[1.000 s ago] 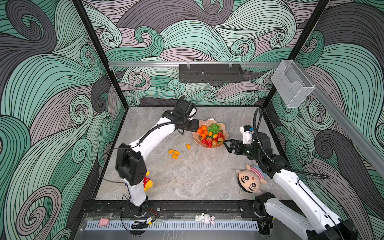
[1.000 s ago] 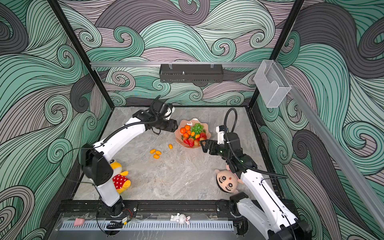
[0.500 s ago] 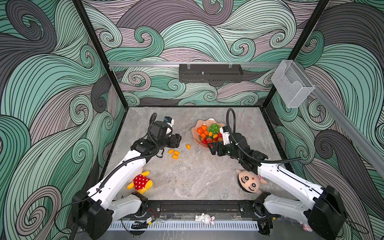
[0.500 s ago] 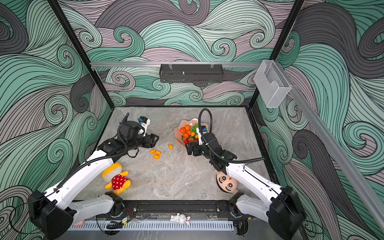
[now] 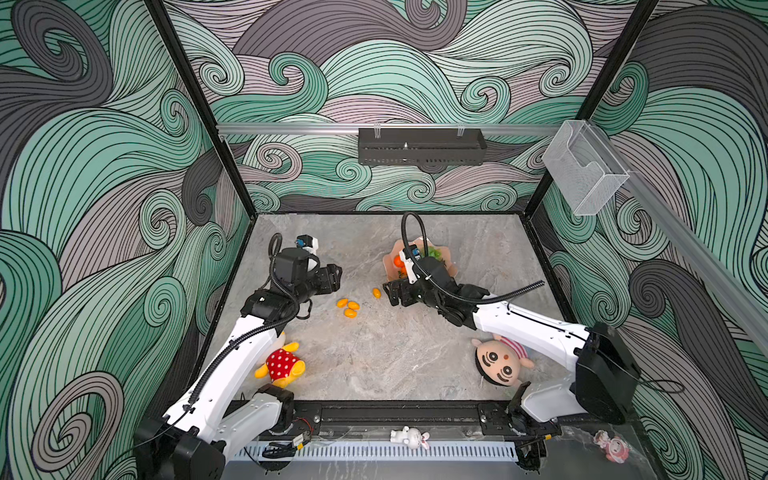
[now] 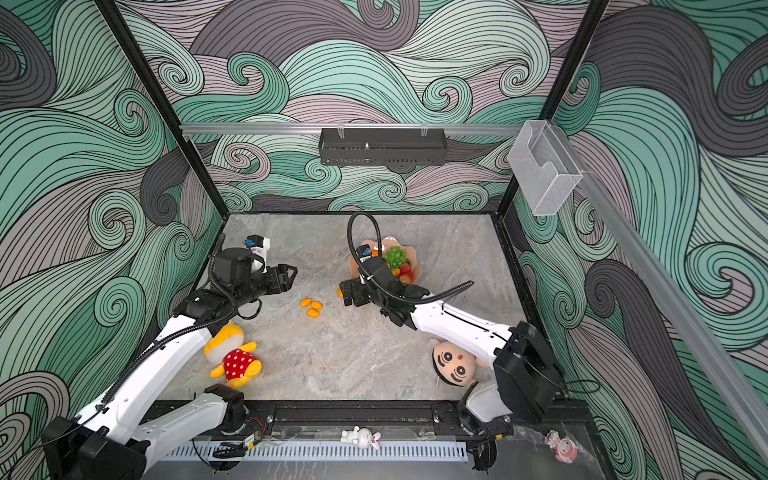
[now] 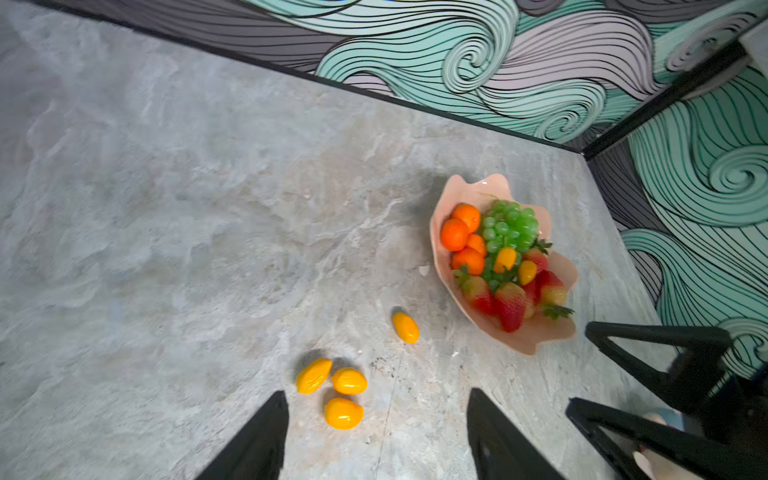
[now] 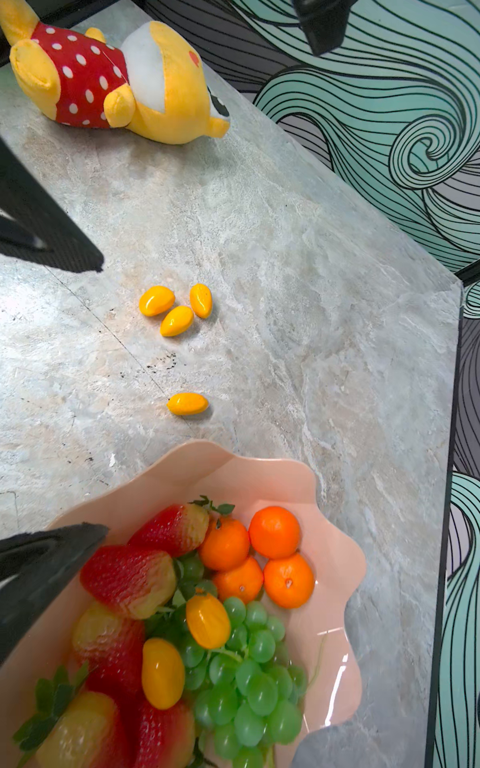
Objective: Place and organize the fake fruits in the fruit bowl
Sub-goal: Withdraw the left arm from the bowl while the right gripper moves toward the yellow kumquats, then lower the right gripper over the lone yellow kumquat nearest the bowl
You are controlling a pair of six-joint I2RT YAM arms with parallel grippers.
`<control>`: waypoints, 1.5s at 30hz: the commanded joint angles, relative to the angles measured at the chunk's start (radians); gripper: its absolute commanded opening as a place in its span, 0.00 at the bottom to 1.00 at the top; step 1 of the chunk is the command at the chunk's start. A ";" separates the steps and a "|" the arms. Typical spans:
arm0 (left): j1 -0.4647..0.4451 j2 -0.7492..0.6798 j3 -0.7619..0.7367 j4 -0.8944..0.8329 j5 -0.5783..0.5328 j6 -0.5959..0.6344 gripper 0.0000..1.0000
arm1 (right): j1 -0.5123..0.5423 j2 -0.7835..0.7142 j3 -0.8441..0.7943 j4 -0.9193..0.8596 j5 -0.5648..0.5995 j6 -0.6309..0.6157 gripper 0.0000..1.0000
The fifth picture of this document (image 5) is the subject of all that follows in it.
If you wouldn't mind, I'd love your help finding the pink fruit bowl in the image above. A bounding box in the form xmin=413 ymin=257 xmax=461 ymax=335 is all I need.
xmin=382 ymin=237 xmax=460 ymax=283

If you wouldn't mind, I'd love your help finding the green grape bunch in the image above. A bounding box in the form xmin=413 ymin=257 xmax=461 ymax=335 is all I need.
xmin=427 ymin=245 xmax=444 ymax=262

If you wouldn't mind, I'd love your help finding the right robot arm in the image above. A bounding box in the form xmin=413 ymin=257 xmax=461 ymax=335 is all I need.
xmin=383 ymin=212 xmax=685 ymax=424

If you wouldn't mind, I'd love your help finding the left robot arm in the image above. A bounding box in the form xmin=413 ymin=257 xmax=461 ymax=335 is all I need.
xmin=131 ymin=234 xmax=342 ymax=479

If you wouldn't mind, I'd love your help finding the yellow plush toy red dress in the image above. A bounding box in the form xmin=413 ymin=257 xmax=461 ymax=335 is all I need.
xmin=254 ymin=333 xmax=307 ymax=389

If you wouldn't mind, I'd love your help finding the pig-face plush doll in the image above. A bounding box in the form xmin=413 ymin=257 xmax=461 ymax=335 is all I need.
xmin=471 ymin=335 xmax=535 ymax=387

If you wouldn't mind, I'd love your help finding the white bunny figurine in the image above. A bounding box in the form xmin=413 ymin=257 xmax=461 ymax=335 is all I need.
xmin=390 ymin=426 xmax=430 ymax=450

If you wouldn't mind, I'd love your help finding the pink pig figurine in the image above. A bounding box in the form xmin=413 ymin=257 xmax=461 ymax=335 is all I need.
xmin=593 ymin=430 xmax=630 ymax=464

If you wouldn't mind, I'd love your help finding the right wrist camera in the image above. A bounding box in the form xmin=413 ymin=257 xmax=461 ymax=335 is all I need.
xmin=399 ymin=244 xmax=421 ymax=284

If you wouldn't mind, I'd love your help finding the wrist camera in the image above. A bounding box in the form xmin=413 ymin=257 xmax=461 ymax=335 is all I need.
xmin=399 ymin=244 xmax=421 ymax=284
xmin=295 ymin=234 xmax=319 ymax=255

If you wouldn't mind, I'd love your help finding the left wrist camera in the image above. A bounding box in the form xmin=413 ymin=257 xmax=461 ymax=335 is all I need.
xmin=295 ymin=234 xmax=319 ymax=255

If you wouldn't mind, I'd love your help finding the black wall tray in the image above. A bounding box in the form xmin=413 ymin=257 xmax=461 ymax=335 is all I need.
xmin=357 ymin=129 xmax=488 ymax=172

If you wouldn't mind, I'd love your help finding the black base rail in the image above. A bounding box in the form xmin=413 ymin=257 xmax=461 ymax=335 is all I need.
xmin=278 ymin=400 xmax=632 ymax=437

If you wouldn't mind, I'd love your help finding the white slotted cable duct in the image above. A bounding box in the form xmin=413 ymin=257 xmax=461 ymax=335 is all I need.
xmin=227 ymin=440 xmax=520 ymax=463

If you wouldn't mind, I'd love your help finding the aluminium rail back wall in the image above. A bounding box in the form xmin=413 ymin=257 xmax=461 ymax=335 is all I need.
xmin=216 ymin=122 xmax=560 ymax=136

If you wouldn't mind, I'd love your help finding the aluminium rail wall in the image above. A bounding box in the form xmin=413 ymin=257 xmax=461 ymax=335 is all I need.
xmin=216 ymin=122 xmax=560 ymax=136
xmin=598 ymin=131 xmax=767 ymax=349

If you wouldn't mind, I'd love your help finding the clear plastic wall bin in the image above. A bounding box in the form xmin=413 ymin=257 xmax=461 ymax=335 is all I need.
xmin=542 ymin=120 xmax=629 ymax=217

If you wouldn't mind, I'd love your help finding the aluminium rail right wall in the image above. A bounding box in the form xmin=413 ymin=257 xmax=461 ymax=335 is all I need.
xmin=598 ymin=131 xmax=767 ymax=349

